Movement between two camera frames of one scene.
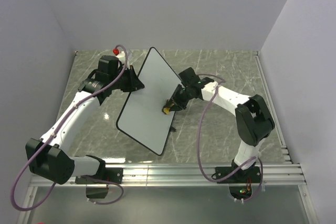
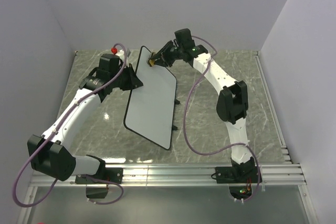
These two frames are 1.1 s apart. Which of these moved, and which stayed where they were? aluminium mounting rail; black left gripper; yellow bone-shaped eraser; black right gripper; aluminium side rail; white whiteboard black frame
Moved: yellow bone-shaped eraser; black right gripper; white whiteboard black frame
Stayed: aluminium mounting rail; aluminium side rail; black left gripper
